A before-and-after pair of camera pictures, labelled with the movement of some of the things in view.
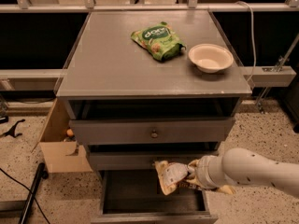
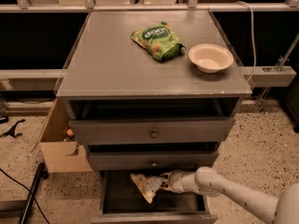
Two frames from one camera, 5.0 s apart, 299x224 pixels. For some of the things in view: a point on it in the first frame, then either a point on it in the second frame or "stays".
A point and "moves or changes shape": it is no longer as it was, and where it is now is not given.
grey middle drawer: x=142 y=161 stays
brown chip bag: x=171 y=175 moves or changes shape
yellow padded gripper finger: x=193 y=181 to x=165 y=186
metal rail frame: x=263 y=77 stays
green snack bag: x=160 y=40 stays
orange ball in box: x=70 y=133 stays
